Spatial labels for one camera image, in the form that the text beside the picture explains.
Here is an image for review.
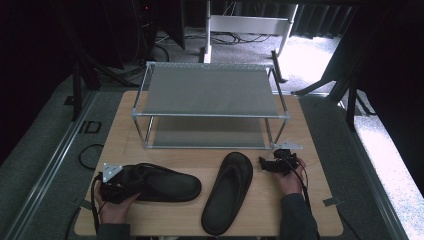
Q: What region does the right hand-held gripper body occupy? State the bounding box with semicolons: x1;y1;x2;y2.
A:
271;141;304;177

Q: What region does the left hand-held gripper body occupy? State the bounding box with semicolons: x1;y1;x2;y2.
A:
99;162;141;205

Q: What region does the black slipper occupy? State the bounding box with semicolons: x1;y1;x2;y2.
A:
200;151;255;237
131;162;203;203

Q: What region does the grey metal shoe rack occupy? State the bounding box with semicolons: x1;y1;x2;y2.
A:
130;60;291;151

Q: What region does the person's right hand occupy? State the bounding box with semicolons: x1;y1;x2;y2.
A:
273;157;308;196

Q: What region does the person's left hand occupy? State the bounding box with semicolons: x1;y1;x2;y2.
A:
93;182;141;225

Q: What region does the grey tape piece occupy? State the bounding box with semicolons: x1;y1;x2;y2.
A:
322;196;344;207
73;197;96;212

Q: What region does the black metal stand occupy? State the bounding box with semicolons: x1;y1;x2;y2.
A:
290;74;360;132
71;62;102;123

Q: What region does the black stand leg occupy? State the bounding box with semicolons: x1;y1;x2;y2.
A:
270;49;289;85

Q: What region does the dark computer tower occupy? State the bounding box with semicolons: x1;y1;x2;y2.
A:
132;0;158;62

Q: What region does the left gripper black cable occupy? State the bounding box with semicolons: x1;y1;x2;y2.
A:
90;172;104;235

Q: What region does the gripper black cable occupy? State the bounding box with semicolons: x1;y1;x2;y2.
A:
90;172;104;235
289;163;322;240

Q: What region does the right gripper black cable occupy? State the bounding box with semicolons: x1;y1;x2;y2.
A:
289;163;322;240

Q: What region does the black floor cable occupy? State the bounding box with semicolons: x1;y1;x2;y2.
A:
64;206;82;240

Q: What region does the aluminium floor rail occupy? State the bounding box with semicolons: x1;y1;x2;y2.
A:
2;89;98;240
334;99;402;240

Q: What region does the bundle of floor cables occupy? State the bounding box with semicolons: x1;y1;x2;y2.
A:
184;31;273;47

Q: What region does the white desk frame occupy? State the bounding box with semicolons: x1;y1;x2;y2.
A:
199;0;300;65

